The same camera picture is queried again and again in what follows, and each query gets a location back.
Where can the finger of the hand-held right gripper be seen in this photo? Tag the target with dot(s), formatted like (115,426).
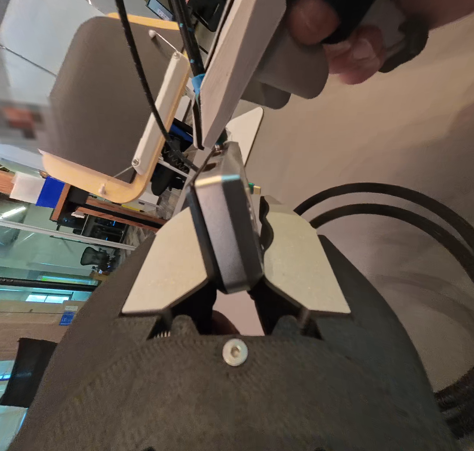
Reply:
(241,59)

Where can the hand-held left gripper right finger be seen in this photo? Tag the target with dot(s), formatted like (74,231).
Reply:
(307,266)

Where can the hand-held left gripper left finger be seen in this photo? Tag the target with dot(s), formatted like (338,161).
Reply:
(167,273)

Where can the dark monitor with wooden back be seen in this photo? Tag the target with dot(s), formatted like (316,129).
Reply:
(96,96)

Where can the person's right hand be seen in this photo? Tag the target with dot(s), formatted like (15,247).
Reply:
(355,29)

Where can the black mesh swivel chair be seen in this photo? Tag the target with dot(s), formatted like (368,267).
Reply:
(95,257)

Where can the brown wooden side desk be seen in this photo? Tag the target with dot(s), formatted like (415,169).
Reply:
(111,214)

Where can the small dark screen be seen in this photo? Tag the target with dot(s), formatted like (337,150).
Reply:
(161,8)

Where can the blue storage bin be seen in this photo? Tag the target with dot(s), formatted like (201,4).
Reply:
(53,192)

